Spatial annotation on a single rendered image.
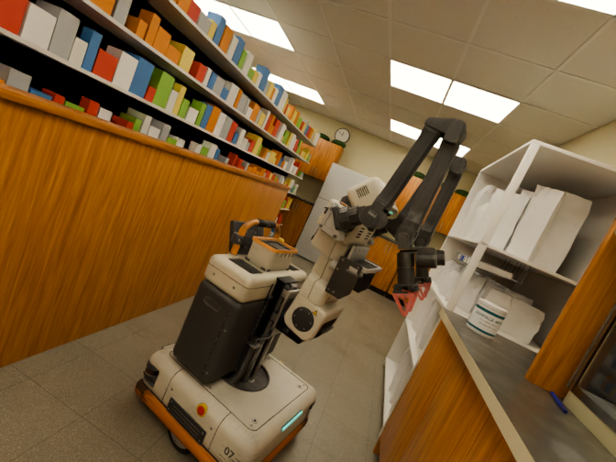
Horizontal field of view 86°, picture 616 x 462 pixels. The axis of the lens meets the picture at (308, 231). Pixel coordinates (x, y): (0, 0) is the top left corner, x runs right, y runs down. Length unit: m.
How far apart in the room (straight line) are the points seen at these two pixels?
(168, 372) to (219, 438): 0.36
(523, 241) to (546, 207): 0.23
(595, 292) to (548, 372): 0.31
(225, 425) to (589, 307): 1.37
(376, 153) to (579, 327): 5.53
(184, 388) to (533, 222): 2.05
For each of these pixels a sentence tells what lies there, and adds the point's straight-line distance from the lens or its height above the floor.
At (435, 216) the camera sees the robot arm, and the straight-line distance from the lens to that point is 1.57.
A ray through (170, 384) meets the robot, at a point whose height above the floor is 0.23.
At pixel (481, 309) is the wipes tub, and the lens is 1.77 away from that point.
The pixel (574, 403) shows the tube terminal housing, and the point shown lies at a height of 0.97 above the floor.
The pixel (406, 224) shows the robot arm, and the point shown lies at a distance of 1.14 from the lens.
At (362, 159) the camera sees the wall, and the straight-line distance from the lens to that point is 6.60.
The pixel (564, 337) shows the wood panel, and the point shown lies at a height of 1.13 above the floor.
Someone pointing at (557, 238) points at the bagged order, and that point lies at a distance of 2.48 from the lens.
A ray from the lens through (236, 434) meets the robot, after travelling 1.51.
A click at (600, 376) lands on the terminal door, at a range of 1.35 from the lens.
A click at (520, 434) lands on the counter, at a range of 0.96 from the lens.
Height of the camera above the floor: 1.24
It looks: 7 degrees down
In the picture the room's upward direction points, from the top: 24 degrees clockwise
